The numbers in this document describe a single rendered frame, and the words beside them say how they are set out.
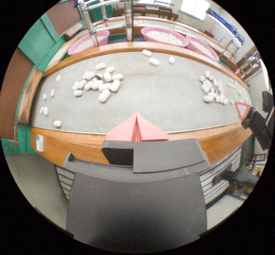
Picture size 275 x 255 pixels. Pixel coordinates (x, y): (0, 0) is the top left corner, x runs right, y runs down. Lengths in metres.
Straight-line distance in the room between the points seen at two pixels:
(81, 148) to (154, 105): 0.22
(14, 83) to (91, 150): 0.55
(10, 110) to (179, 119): 0.72
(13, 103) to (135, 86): 0.61
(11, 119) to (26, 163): 0.91
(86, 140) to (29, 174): 1.34
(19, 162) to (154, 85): 1.49
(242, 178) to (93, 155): 0.60
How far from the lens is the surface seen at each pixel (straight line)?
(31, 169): 1.47
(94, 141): 0.21
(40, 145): 0.40
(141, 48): 0.35
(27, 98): 0.55
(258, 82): 4.90
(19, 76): 0.63
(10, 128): 0.59
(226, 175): 0.59
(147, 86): 0.24
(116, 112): 0.21
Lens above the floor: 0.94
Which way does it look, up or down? 77 degrees down
